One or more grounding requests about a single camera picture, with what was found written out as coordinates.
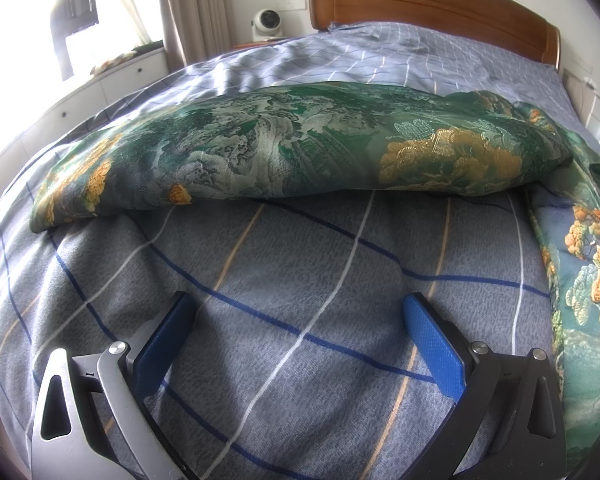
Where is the green brocade padded jacket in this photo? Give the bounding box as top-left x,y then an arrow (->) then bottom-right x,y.
29,82 -> 600,479

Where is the blue checked duvet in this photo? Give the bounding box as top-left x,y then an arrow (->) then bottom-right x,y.
0,22 -> 600,479

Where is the grey desk with shelf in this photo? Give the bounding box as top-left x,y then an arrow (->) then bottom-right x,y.
562,70 -> 600,133

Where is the white low drawer cabinet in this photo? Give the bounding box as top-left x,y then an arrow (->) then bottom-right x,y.
0,48 -> 169,196

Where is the orange wooden nightstand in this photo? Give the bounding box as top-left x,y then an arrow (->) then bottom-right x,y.
232,38 -> 286,52

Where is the white round desk fan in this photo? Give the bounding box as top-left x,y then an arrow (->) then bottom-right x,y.
251,9 -> 283,42

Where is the beige curtain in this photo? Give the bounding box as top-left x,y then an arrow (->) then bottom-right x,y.
160,0 -> 234,72

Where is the brown wooden headboard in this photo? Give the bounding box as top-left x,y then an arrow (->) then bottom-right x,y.
309,0 -> 562,67

